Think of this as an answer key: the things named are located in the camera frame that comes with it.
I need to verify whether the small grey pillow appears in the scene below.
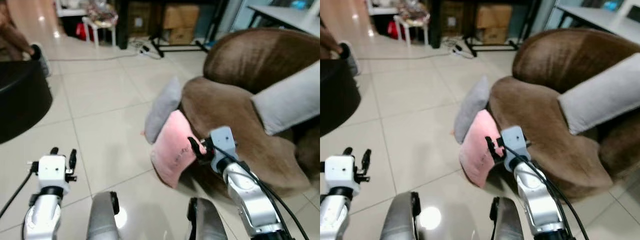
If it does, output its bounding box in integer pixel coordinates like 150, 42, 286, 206
453, 74, 492, 146
144, 75, 184, 146

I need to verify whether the white stool with clutter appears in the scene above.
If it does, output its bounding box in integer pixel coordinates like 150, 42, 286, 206
81, 3, 119, 49
393, 2, 432, 49

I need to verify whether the grey left robot leg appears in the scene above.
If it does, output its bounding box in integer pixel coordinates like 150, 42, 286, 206
380, 190, 422, 240
85, 190, 121, 240

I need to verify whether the pink pillow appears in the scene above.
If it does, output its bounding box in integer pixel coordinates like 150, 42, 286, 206
150, 109, 207, 190
458, 108, 506, 190

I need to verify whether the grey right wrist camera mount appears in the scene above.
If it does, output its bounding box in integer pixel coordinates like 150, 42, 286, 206
500, 125, 532, 173
208, 126, 239, 174

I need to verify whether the brown sofa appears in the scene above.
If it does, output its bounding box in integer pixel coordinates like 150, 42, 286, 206
486, 27, 640, 203
178, 27, 321, 200

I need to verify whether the white table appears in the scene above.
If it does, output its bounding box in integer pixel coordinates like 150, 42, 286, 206
247, 4, 321, 39
555, 4, 640, 47

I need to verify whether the black round table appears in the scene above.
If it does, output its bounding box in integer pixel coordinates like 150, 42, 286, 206
0, 59, 54, 146
320, 58, 361, 138

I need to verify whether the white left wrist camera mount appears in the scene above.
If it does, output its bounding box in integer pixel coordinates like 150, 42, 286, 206
323, 155, 357, 189
38, 155, 68, 189

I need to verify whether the small cardboard box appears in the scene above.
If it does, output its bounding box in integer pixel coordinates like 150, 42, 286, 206
478, 27, 509, 45
168, 27, 196, 45

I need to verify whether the grey right robot leg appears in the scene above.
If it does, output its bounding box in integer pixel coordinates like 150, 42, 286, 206
186, 197, 229, 240
489, 196, 530, 240

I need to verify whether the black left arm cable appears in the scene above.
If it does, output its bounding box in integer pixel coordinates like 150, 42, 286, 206
0, 161, 41, 221

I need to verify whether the white power strip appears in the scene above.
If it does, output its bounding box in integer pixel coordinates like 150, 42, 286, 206
446, 40, 477, 60
134, 40, 164, 60

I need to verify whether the black metal rack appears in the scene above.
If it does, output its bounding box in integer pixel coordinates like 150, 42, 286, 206
428, 0, 543, 58
116, 0, 229, 58

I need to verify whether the red bag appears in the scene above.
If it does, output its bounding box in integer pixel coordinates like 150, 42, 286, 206
387, 20, 407, 41
75, 22, 96, 42

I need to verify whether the long grey cushion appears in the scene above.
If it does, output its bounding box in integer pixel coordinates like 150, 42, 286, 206
250, 59, 321, 137
557, 52, 640, 136

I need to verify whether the black and grey shoe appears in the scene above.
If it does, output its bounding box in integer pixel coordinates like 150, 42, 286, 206
338, 40, 361, 77
30, 42, 53, 79

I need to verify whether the grey robot leg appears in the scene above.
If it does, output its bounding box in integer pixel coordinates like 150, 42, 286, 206
186, 197, 229, 240
380, 190, 422, 240
85, 190, 121, 240
489, 196, 530, 240

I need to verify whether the person's leg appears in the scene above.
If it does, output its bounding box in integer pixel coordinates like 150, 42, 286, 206
0, 9, 37, 63
320, 22, 345, 61

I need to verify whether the thin floor cable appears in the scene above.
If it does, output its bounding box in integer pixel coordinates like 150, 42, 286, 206
49, 52, 147, 63
359, 51, 458, 62

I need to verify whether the large cardboard box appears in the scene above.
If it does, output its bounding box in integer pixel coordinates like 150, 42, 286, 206
474, 3, 514, 29
162, 4, 201, 30

